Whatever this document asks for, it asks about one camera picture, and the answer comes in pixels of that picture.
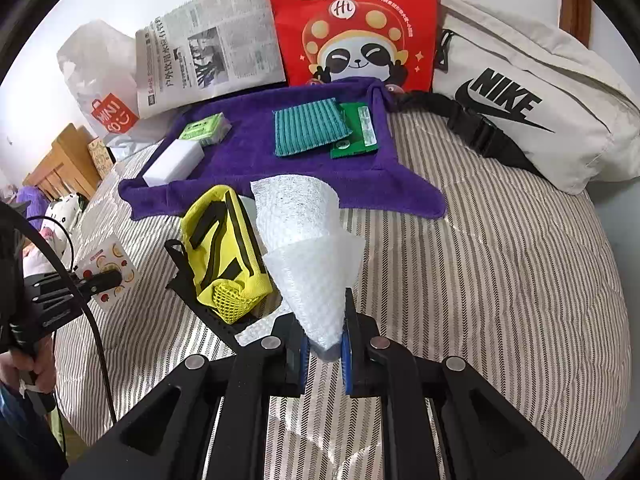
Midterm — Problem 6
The white plush toy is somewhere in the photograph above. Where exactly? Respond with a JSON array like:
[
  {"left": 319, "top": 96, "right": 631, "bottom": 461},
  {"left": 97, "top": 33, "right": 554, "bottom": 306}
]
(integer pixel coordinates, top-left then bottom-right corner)
[{"left": 27, "top": 192, "right": 88, "bottom": 256}]

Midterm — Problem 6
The white waist bag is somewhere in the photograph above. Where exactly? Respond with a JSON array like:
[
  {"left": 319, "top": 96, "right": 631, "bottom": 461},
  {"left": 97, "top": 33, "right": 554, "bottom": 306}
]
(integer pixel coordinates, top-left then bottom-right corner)
[{"left": 390, "top": 0, "right": 640, "bottom": 196}]

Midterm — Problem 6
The white sponge block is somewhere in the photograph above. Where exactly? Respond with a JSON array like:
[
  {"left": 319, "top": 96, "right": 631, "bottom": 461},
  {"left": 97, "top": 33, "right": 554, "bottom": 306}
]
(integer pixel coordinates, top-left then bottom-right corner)
[{"left": 142, "top": 139, "right": 206, "bottom": 188}]

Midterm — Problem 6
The folded newspaper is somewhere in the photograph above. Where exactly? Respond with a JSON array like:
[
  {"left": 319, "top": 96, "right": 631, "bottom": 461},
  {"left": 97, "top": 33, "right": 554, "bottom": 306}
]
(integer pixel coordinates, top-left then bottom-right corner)
[{"left": 135, "top": 0, "right": 288, "bottom": 121}]

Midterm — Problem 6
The wooden headboard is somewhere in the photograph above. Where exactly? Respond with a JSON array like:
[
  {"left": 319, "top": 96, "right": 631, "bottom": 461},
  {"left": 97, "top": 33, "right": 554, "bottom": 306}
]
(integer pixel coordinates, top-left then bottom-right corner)
[{"left": 22, "top": 122, "right": 101, "bottom": 201}]

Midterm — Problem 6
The white foam wrap sheet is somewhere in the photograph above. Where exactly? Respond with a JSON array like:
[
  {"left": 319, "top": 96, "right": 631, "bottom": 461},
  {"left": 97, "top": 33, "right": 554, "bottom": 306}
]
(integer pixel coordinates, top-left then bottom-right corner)
[{"left": 235, "top": 174, "right": 368, "bottom": 356}]

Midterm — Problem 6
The fruit print sticker card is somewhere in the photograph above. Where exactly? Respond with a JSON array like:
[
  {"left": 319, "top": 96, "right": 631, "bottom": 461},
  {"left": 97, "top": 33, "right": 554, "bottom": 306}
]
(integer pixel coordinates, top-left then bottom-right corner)
[{"left": 80, "top": 234, "right": 138, "bottom": 311}]

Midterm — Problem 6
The wooden door frame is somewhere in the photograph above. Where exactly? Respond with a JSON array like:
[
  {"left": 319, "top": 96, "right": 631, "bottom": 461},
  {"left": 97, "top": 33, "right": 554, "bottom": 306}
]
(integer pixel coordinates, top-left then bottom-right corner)
[{"left": 559, "top": 0, "right": 593, "bottom": 48}]

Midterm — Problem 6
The white plastic shopping bag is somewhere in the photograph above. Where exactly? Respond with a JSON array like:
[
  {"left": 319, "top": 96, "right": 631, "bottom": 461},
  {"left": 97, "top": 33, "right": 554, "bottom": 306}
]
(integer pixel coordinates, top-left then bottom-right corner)
[{"left": 56, "top": 21, "right": 171, "bottom": 161}]

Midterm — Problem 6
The green packet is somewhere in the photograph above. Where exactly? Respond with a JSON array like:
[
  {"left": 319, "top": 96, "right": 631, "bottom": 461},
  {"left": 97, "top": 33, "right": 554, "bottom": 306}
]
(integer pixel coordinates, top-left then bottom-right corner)
[{"left": 330, "top": 102, "right": 381, "bottom": 160}]

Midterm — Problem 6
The black cable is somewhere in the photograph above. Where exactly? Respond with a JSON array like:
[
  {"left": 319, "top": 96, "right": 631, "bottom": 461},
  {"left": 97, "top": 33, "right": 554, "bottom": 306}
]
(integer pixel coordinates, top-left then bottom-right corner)
[{"left": 0, "top": 202, "right": 118, "bottom": 423}]

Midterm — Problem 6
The person's leg in jeans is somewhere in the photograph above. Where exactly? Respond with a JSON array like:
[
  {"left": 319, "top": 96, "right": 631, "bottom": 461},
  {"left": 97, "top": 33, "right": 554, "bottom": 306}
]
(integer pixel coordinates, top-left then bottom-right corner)
[{"left": 0, "top": 385, "right": 68, "bottom": 480}]

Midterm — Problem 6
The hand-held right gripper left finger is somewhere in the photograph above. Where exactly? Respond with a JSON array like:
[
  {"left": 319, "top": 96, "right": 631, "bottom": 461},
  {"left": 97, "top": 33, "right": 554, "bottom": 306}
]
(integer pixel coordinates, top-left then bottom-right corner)
[{"left": 62, "top": 305, "right": 313, "bottom": 480}]

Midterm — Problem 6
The patterned book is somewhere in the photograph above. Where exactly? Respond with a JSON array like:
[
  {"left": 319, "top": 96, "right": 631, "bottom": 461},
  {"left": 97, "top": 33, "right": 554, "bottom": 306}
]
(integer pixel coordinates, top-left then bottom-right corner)
[{"left": 87, "top": 136, "right": 118, "bottom": 181}]

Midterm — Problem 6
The teal ribbed cloth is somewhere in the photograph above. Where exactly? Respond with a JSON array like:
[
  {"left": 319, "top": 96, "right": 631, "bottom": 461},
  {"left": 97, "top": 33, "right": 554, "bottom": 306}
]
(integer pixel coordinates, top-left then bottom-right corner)
[{"left": 272, "top": 97, "right": 353, "bottom": 158}]

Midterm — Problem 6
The yellow mesh pouch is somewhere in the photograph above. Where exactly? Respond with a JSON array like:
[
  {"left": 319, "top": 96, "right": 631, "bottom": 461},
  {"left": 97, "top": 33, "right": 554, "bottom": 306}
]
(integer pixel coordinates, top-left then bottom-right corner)
[{"left": 180, "top": 185, "right": 273, "bottom": 325}]

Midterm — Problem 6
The striped bed sheet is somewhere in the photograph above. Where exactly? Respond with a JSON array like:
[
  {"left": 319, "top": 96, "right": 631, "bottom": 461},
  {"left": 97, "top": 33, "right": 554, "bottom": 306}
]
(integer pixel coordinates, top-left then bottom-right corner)
[{"left": 52, "top": 110, "right": 628, "bottom": 480}]

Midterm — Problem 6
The black watch strap with holes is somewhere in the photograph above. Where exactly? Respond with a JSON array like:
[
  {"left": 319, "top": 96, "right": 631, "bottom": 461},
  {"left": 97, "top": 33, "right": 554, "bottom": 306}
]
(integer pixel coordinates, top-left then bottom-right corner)
[{"left": 164, "top": 239, "right": 241, "bottom": 351}]

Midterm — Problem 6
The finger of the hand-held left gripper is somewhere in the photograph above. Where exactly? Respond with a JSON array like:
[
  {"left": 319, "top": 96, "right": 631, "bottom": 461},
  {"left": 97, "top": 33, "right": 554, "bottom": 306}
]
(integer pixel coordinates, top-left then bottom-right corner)
[{"left": 75, "top": 270, "right": 124, "bottom": 298}]

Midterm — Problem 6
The purple plush toy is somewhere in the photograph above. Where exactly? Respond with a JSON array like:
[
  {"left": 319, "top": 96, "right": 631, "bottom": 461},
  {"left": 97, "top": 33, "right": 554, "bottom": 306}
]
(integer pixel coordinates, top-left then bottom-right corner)
[{"left": 15, "top": 185, "right": 51, "bottom": 221}]

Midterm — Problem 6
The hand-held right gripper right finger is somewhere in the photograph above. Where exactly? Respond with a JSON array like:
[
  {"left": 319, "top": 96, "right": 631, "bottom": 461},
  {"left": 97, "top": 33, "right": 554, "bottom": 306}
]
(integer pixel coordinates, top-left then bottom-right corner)
[{"left": 340, "top": 290, "right": 586, "bottom": 480}]

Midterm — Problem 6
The red panda paper bag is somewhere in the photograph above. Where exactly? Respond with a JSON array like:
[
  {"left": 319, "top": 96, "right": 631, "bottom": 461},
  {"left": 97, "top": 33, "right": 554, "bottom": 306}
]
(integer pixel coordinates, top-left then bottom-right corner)
[{"left": 261, "top": 0, "right": 437, "bottom": 93}]

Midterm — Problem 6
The purple plush storage tray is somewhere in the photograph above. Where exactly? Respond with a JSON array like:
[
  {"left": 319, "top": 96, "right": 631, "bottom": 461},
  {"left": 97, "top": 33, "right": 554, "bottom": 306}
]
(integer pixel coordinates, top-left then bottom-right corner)
[{"left": 118, "top": 76, "right": 447, "bottom": 222}]

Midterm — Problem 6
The green tissue pack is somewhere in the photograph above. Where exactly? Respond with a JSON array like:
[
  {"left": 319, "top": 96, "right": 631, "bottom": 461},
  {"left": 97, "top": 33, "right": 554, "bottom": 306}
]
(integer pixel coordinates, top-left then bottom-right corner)
[{"left": 177, "top": 112, "right": 232, "bottom": 148}]

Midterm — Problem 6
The person's left hand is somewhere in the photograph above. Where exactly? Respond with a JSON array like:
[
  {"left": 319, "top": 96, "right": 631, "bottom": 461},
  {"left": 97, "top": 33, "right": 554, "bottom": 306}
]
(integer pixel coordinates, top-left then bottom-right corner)
[{"left": 0, "top": 345, "right": 57, "bottom": 397}]

